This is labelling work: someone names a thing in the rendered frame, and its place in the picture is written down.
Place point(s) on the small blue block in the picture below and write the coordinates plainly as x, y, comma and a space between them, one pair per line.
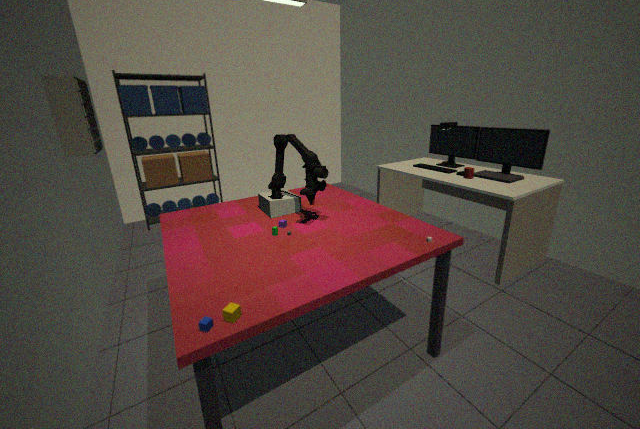
205, 324

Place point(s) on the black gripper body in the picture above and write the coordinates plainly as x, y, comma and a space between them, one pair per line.
308, 188

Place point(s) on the yellow cube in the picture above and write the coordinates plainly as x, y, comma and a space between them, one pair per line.
232, 312

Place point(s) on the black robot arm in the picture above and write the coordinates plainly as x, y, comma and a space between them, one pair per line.
309, 158

